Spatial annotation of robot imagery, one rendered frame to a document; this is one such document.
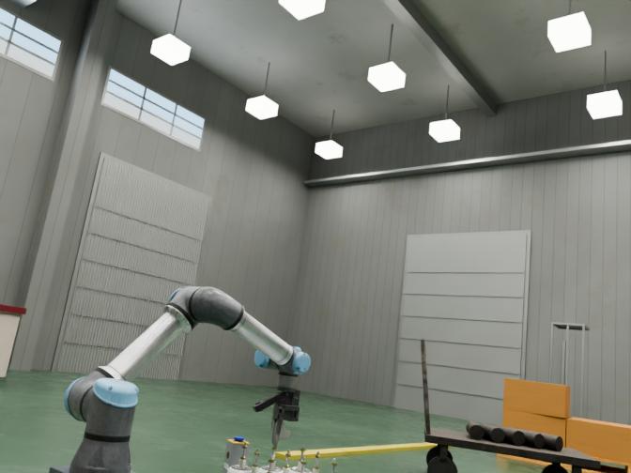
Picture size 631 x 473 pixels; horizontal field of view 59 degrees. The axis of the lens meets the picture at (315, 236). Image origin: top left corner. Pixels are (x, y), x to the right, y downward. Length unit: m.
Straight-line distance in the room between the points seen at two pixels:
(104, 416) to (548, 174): 10.24
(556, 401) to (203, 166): 8.06
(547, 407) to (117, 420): 4.86
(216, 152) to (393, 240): 4.19
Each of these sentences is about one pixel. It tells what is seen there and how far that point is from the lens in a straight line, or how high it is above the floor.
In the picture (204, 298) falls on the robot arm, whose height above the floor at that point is 0.80.
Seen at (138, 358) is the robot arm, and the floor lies 0.59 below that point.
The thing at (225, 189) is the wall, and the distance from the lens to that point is 11.89.
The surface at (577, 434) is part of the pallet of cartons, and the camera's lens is 5.97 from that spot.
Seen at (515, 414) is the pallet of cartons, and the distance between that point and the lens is 6.00.
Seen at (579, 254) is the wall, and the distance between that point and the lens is 10.64.
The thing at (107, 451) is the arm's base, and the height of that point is 0.36.
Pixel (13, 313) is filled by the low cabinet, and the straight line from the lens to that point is 6.68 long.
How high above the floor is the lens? 0.65
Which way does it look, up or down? 13 degrees up
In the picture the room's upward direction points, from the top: 8 degrees clockwise
